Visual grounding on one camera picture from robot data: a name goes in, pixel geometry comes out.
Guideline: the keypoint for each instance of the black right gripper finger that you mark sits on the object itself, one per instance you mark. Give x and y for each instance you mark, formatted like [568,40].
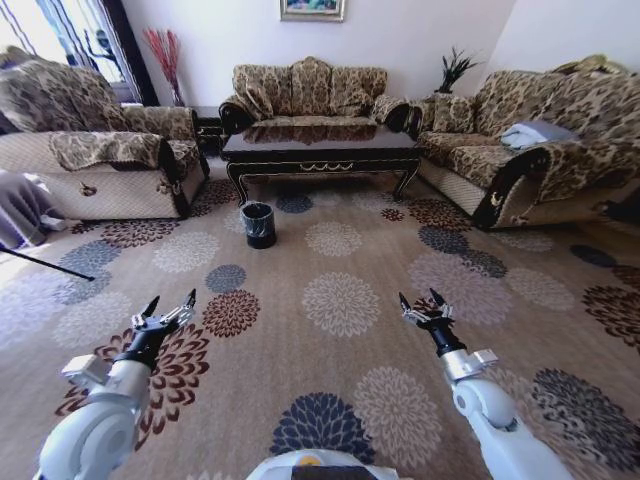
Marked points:
[409,311]
[442,306]

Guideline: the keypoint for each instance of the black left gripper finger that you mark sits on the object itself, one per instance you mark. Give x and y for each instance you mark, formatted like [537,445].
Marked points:
[183,309]
[147,314]

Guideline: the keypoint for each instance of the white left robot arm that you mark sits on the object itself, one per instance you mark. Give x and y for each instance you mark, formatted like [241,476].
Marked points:
[100,415]

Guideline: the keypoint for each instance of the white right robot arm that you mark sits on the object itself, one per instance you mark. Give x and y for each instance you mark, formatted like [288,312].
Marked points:
[492,410]

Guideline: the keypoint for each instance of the black trash bin with liner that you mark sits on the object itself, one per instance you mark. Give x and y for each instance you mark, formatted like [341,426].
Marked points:
[258,226]

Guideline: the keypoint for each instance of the floral patterned carpet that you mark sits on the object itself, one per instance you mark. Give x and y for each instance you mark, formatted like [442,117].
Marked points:
[320,325]

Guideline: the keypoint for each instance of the thin black rod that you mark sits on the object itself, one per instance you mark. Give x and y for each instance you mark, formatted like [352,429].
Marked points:
[47,265]

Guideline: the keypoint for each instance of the grey striped fabric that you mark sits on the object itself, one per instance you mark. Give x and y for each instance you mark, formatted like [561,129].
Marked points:
[20,207]

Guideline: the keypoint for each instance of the floral sofa with quilted base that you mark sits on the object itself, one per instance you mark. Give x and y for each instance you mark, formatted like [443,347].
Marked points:
[90,150]

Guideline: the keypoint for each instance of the white robot front shell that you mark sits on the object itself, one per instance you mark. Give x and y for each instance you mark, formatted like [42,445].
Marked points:
[327,466]

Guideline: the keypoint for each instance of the dark wooden side table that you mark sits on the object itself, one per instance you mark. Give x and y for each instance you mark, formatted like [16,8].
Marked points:
[207,127]

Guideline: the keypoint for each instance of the dark glossy coffee table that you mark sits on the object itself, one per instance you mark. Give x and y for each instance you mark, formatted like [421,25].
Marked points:
[320,150]

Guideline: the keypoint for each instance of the floral sofa with gold trim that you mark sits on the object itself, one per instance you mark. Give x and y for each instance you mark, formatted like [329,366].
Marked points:
[545,145]

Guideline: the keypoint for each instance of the floral throw cushion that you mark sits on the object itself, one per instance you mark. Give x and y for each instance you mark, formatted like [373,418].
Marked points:
[452,114]

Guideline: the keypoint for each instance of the folded pale blue cloth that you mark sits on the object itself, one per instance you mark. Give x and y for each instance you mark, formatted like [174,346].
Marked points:
[535,134]

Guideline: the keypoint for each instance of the floral three-seat sofa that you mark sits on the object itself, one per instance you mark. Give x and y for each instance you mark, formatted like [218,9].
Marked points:
[310,100]

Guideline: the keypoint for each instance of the green potted plant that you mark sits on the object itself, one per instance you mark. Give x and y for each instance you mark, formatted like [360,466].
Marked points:
[454,70]

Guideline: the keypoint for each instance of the red dried branches in vase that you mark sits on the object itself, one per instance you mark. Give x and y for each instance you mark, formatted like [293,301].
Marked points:
[167,65]

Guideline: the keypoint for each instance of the window curtain with bird print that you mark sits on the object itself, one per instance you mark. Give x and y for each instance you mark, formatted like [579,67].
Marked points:
[75,35]

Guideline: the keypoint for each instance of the framed wall painting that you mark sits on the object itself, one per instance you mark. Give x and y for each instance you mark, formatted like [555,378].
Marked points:
[312,10]

